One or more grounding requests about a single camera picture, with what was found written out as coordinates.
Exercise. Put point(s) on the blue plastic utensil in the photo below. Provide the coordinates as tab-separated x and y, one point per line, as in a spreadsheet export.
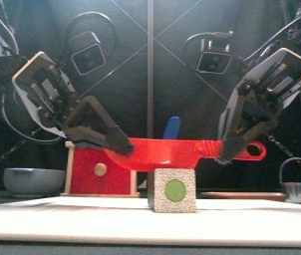
171	127

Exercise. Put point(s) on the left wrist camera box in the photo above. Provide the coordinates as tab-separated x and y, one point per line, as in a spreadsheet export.
86	54

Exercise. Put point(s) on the pale blue bowl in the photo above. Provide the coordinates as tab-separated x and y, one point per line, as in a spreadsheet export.
33	181

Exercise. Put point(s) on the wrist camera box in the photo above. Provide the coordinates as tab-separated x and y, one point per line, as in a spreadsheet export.
214	59
86	54

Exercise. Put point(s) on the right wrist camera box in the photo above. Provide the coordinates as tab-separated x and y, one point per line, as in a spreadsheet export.
214	59

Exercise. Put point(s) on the dark vertical frame pole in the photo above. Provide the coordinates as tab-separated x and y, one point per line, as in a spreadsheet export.
150	66

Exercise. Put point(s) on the wooden toy box red front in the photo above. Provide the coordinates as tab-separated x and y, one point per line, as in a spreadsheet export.
95	172

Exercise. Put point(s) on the toy sushi roll green centre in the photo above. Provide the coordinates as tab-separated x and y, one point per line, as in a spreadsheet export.
173	191

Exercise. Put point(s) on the white cutting board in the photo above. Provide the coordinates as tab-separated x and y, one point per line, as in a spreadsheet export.
112	222

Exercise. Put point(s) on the red plastic toy knife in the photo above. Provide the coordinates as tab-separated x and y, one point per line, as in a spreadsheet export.
166	154

